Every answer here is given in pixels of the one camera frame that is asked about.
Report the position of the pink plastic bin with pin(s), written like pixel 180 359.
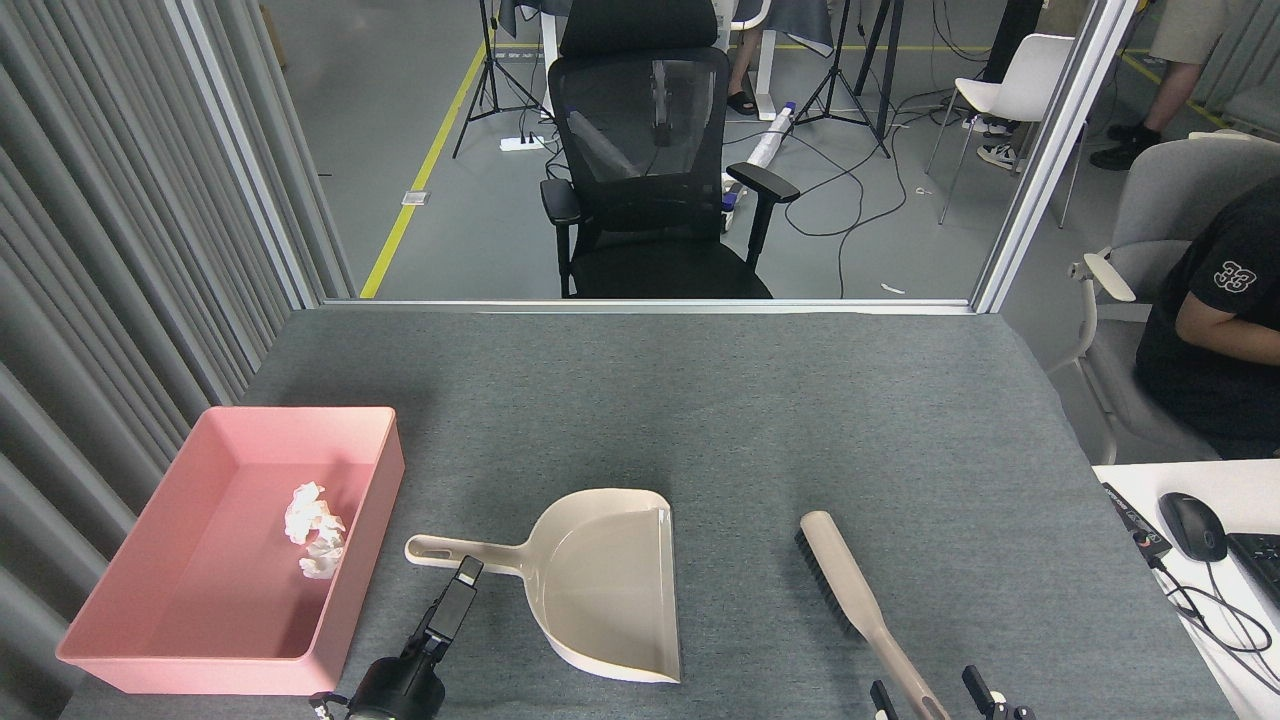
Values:
pixel 220 600

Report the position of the black computer mouse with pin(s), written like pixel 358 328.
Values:
pixel 1192 525

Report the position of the silver post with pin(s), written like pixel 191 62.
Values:
pixel 1050 160
pixel 240 150

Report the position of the black mesh office chair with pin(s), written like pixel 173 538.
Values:
pixel 640 130

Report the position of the white side table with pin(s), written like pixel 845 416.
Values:
pixel 1240 650

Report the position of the beige brush with black bristles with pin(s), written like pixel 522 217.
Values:
pixel 840 570

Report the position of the black controller with red button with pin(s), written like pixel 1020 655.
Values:
pixel 1135 520

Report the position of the white roll with blue caps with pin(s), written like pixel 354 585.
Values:
pixel 768 140

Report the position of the white paper ball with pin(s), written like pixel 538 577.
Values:
pixel 322 560
pixel 310 515

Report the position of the grey upholstered armchair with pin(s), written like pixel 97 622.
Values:
pixel 1160 200

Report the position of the white power strip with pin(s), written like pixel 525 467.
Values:
pixel 522 144

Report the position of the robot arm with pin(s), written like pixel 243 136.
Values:
pixel 335 710

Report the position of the white plastic chair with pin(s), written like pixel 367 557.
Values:
pixel 1020 85

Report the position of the beige plastic dustpan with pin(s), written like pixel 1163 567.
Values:
pixel 610 590

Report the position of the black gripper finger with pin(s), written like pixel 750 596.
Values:
pixel 450 610
pixel 884 705
pixel 985 705

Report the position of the silver table rail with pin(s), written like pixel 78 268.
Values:
pixel 640 305

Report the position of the person's forearm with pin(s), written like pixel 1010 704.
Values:
pixel 1235 335

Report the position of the black tripod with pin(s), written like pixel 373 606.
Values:
pixel 490 70
pixel 838 60

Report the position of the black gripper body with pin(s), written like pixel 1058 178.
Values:
pixel 395 690

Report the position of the black keyboard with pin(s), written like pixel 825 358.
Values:
pixel 1262 565

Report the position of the grey pleated curtain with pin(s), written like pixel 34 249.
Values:
pixel 100 200

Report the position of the person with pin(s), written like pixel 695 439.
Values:
pixel 1010 40
pixel 740 70
pixel 1190 30
pixel 1210 400

